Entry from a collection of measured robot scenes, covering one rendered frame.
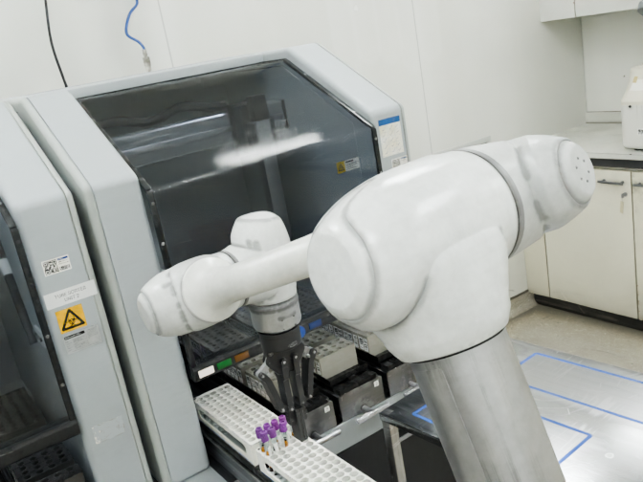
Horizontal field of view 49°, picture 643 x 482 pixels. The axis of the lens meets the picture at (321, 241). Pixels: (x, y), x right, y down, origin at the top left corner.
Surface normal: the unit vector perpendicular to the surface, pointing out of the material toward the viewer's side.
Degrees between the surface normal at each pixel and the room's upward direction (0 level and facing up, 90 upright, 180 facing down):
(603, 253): 90
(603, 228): 90
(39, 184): 29
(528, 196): 76
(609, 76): 90
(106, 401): 90
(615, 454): 0
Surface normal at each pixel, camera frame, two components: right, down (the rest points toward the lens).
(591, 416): -0.17, -0.95
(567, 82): 0.56, 0.14
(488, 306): 0.52, -0.09
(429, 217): 0.36, -0.40
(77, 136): 0.13, -0.76
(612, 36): -0.81, 0.29
